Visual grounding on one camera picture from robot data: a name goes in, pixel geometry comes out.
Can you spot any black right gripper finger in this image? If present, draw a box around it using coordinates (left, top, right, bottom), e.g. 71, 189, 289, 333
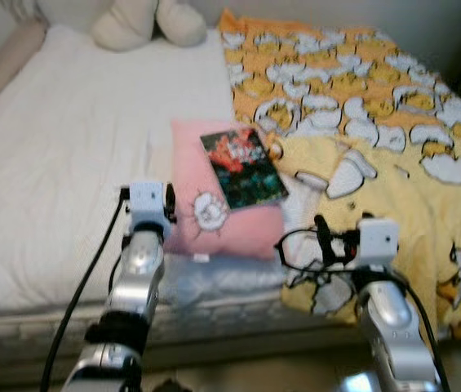
313, 214, 335, 266

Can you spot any pink pillow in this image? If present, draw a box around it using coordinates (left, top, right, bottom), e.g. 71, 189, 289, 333
167, 118, 290, 261

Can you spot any orange yellow egg print blanket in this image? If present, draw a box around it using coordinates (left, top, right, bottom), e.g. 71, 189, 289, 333
218, 8, 461, 342

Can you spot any dark cover book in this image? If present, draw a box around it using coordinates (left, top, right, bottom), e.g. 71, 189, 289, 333
200, 127, 290, 211

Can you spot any white sheet bed mattress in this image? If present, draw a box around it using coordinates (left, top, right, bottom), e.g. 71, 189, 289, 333
0, 23, 461, 386

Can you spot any cream plush toy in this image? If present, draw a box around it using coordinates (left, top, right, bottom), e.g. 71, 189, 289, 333
91, 0, 208, 52

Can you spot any beige bolster pillow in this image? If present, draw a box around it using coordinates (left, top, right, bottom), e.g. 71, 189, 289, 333
0, 18, 49, 129

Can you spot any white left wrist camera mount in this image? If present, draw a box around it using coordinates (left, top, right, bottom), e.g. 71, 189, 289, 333
128, 181, 171, 239

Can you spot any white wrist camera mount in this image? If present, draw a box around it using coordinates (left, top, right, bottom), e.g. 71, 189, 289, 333
357, 217, 399, 272
128, 181, 171, 239

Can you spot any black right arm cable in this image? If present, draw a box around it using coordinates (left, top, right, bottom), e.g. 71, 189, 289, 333
277, 228, 445, 392

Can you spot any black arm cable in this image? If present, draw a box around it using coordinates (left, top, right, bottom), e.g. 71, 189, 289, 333
277, 228, 445, 392
41, 188, 131, 392

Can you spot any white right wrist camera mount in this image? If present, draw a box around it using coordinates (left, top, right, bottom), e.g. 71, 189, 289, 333
357, 217, 399, 272

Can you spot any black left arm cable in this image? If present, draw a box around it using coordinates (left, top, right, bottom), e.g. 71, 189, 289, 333
41, 188, 131, 392

